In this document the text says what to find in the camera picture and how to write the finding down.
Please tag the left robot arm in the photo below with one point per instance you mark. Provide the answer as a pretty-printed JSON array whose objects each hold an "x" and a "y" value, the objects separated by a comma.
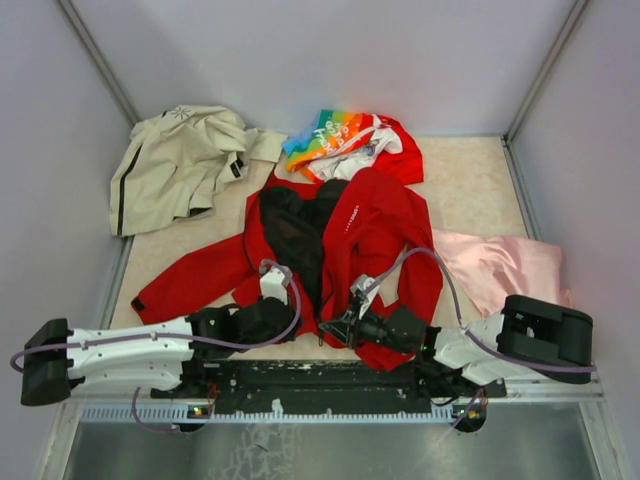
[{"x": 59, "y": 362}]

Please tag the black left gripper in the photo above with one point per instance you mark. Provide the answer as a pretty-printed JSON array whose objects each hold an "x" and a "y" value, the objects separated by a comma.
[{"x": 290, "y": 320}]

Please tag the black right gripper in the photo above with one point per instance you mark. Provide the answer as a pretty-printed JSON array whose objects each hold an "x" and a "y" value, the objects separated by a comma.
[{"x": 344, "y": 329}]

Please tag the right aluminium frame post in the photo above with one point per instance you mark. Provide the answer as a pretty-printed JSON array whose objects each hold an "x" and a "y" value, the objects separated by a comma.
[{"x": 567, "y": 31}]

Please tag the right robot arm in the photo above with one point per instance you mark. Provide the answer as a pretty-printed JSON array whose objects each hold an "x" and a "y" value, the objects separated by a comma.
[{"x": 527, "y": 336}]

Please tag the beige jacket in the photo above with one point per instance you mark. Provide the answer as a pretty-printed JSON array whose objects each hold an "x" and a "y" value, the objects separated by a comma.
[{"x": 178, "y": 161}]

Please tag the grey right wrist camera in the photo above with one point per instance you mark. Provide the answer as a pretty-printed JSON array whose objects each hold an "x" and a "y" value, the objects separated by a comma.
[{"x": 363, "y": 292}]

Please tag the rainbow white red garment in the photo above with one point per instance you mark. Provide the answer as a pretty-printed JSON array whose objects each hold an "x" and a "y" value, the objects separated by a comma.
[{"x": 339, "y": 144}]

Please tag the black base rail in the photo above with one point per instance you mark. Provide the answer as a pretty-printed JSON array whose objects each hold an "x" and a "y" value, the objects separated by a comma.
[{"x": 317, "y": 387}]

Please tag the left aluminium frame post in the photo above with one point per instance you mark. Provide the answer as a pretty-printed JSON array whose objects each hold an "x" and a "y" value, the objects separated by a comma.
[{"x": 100, "y": 62}]

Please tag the aluminium frame post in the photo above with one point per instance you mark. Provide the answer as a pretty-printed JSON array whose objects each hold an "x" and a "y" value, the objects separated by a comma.
[
  {"x": 567, "y": 31},
  {"x": 100, "y": 62}
]

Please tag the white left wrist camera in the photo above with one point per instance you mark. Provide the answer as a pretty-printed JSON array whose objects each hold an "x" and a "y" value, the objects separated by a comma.
[{"x": 273, "y": 284}]

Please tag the pink satin cloth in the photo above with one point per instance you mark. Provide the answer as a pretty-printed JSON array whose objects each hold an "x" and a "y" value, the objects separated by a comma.
[{"x": 489, "y": 269}]

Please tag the red jacket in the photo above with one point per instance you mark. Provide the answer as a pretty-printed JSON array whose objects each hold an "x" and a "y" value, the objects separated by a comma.
[{"x": 326, "y": 235}]

